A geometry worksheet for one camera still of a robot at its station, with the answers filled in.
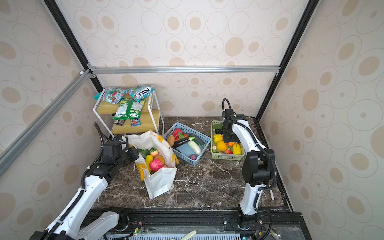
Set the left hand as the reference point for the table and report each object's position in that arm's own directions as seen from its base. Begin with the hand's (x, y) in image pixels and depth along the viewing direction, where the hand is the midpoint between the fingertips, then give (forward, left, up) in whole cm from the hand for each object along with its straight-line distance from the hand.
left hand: (142, 147), depth 79 cm
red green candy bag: (+24, +18, +15) cm, 34 cm away
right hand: (+10, -51, -7) cm, 52 cm away
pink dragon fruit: (-7, -7, -6) cm, 12 cm away
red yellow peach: (+5, -3, -12) cm, 13 cm away
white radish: (+12, -27, -17) cm, 34 cm away
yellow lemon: (+11, -45, -15) cm, 49 cm away
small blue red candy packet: (+21, +10, -4) cm, 24 cm away
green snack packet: (+13, +6, +15) cm, 21 cm away
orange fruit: (+1, -7, -12) cm, 14 cm away
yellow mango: (+9, -54, -15) cm, 57 cm away
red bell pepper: (+23, -14, -17) cm, 31 cm away
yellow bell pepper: (+17, -43, -15) cm, 48 cm away
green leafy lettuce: (+5, +3, -13) cm, 14 cm away
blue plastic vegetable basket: (+14, -22, -17) cm, 31 cm away
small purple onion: (+3, -27, -15) cm, 31 cm away
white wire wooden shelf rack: (+15, -2, +6) cm, 16 cm away
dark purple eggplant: (+15, -17, -16) cm, 28 cm away
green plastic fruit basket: (+24, -43, -13) cm, 51 cm away
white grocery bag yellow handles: (-16, -9, -10) cm, 21 cm away
